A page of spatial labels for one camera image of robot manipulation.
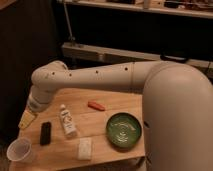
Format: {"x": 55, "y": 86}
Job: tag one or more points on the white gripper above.
{"x": 28, "y": 117}

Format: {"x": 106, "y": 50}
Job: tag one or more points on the orange red pepper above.
{"x": 96, "y": 106}

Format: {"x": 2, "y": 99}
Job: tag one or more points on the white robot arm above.
{"x": 177, "y": 106}

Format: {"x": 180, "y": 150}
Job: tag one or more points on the clear plastic cup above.
{"x": 20, "y": 150}

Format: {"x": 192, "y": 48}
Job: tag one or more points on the green ceramic bowl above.
{"x": 123, "y": 130}

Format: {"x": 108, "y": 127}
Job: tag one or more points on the black rectangular remote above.
{"x": 45, "y": 135}

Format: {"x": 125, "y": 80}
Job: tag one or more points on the white squeeze bottle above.
{"x": 67, "y": 121}

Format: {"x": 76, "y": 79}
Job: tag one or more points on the white sponge block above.
{"x": 85, "y": 149}

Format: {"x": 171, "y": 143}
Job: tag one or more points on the upper wooden shelf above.
{"x": 128, "y": 7}

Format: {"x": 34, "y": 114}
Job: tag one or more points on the grey metal rail beam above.
{"x": 104, "y": 54}

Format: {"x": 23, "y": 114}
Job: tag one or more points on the black handle on rail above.
{"x": 165, "y": 58}

